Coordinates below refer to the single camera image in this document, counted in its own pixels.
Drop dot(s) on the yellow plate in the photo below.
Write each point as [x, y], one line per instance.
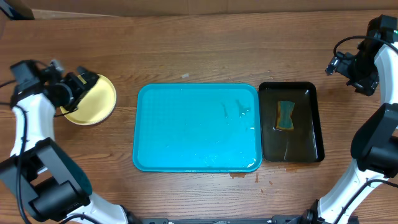
[96, 105]

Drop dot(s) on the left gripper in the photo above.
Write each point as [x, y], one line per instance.
[74, 80]

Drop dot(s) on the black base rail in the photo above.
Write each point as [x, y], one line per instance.
[277, 219]

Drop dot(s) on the black water tray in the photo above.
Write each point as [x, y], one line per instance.
[304, 143]

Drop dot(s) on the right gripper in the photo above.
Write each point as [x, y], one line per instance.
[368, 86]

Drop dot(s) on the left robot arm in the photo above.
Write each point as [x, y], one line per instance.
[47, 183]

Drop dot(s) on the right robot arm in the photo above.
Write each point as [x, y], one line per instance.
[374, 147]

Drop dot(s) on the blue plastic tray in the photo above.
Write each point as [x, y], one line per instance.
[197, 128]

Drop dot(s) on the blue object in corner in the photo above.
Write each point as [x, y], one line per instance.
[16, 10]

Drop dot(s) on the green yellow sponge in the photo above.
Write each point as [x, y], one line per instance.
[284, 116]

